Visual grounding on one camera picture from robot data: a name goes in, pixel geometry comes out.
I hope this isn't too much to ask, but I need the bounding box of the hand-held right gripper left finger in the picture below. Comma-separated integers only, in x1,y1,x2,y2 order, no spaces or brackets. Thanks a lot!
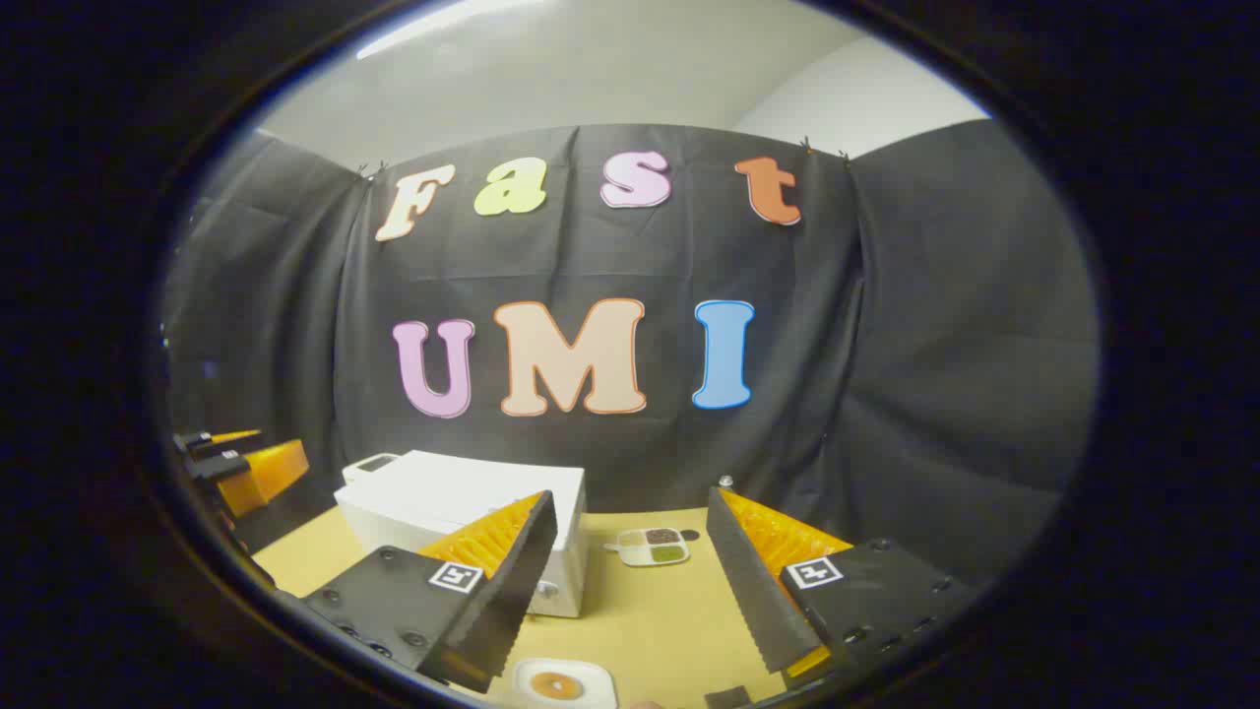
300,489,559,693

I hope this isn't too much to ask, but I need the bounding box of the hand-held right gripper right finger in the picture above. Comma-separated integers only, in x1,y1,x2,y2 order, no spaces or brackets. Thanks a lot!
706,485,977,680

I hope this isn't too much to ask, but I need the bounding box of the white microwave oven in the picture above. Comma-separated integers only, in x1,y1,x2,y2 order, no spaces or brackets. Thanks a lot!
335,450,589,619

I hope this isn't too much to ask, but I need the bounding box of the divided tray of beans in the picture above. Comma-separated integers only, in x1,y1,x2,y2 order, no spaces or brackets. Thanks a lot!
603,527,692,568

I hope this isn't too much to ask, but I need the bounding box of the white toaster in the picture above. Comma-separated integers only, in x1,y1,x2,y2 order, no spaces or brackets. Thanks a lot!
342,453,403,485

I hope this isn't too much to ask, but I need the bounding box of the white square plate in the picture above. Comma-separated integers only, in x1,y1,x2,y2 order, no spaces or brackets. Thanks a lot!
512,658,619,709

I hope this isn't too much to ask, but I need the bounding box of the black backdrop cloth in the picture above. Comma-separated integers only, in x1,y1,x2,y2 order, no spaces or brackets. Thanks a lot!
162,120,1102,592

